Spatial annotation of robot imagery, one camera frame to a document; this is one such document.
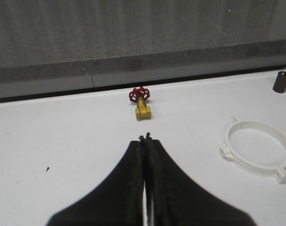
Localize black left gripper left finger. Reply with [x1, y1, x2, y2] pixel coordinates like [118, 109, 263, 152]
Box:
[48, 136, 145, 226]

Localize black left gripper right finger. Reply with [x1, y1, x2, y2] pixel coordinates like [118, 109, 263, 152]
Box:
[144, 134, 256, 226]

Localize white half pipe clamp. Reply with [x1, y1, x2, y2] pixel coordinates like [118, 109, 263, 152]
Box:
[220, 128, 286, 184]
[223, 115, 286, 150]

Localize brass valve red handwheel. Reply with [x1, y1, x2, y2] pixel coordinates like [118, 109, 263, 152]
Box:
[128, 86, 151, 120]

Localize dark brown cylindrical capacitor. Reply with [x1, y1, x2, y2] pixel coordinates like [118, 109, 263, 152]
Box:
[273, 71, 286, 93]

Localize grey stone counter ledge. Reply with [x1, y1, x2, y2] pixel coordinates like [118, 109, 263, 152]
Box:
[0, 0, 286, 98]

